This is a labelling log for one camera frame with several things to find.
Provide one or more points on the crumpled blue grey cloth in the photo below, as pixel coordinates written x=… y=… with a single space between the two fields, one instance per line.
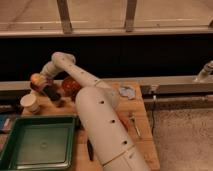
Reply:
x=127 y=91

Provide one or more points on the green plastic tray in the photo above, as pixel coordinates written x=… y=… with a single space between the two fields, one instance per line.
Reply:
x=39 y=144

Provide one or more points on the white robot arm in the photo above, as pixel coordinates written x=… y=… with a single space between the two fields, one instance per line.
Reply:
x=95 y=104

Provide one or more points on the metal tool on table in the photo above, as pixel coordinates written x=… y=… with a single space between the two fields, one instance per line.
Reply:
x=132 y=119

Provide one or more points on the yellow red apple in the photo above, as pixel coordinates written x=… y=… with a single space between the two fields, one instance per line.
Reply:
x=37 y=79

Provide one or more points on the white paper cup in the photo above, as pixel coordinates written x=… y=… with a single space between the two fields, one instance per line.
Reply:
x=29 y=102

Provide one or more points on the blue object at left edge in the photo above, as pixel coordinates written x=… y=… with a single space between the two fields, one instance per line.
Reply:
x=5 y=123

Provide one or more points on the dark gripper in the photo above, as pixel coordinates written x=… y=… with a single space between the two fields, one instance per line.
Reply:
x=48 y=90

